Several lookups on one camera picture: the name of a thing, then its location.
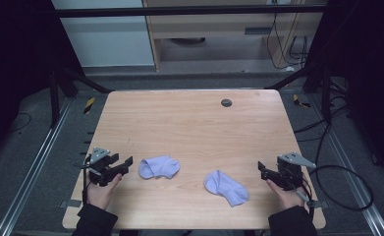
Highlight black metal stand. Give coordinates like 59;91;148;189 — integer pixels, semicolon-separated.
265;63;333;125
48;66;113;129

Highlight lavender ankle sock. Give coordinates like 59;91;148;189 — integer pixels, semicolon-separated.
137;154;182;180
203;169;250;208

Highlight grey cable plug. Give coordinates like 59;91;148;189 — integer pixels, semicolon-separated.
294;188;311;204

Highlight white cabinet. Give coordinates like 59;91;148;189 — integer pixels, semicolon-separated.
50;0;156;69

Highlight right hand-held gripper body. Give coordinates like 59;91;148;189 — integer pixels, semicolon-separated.
272;151;317;192

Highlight black looped cable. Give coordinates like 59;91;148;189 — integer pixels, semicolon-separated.
305;124;375;212

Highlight person's left hand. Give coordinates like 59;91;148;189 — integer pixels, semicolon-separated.
86;172;124;211

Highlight wooden shelf unit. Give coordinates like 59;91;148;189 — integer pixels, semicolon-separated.
141;0;329;74

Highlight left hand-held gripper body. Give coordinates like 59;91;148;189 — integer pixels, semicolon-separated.
82;147;122;187

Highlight person's right hand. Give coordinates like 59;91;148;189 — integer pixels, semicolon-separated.
266;178;307;211

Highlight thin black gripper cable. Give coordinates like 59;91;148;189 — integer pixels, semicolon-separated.
81;161;92;207

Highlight yellow black striped tape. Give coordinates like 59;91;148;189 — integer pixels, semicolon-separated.
82;96;96;115
292;93;312;109

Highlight grey tape tab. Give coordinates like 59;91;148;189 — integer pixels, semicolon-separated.
59;199;82;209
306;200;330;210

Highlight black horizontal frame bar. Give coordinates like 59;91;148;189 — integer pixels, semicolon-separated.
52;4;329;19

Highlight black hanging cable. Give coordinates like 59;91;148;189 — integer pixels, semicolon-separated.
265;12;309;71

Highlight metal floor rail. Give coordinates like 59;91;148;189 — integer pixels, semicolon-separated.
0;97;75;236
309;93;384;236

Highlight dark curtain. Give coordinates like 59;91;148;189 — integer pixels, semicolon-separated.
0;0;83;163
305;0;384;183

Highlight black floor cable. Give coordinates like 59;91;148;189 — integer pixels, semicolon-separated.
293;94;355;143
7;111;32;134

